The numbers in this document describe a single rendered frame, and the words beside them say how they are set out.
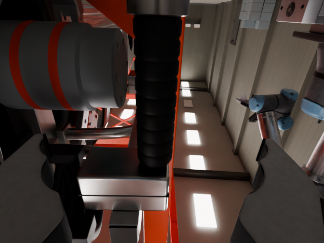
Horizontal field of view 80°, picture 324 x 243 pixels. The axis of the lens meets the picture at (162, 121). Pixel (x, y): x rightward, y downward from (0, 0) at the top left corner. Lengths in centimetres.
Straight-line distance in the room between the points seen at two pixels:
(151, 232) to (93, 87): 127
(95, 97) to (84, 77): 3
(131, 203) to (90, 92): 17
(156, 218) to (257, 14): 720
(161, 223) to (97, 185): 120
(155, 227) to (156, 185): 124
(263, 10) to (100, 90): 765
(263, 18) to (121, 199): 777
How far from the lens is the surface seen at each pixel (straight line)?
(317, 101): 77
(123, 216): 23
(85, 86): 30
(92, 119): 66
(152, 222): 138
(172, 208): 332
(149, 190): 20
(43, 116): 42
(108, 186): 21
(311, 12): 63
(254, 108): 99
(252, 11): 775
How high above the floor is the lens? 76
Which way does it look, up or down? 29 degrees up
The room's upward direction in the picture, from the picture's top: 178 degrees counter-clockwise
